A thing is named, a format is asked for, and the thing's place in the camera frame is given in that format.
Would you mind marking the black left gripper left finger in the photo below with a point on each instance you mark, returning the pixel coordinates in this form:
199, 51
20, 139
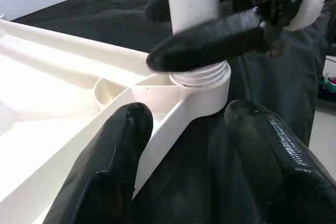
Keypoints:
105, 169

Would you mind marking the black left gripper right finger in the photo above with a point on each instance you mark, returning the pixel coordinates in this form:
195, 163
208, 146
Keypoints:
283, 169

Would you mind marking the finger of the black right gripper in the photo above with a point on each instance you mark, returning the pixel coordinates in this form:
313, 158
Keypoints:
157, 6

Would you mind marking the cream plastic children's tabletop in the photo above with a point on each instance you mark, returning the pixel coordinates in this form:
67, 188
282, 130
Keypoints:
52, 90

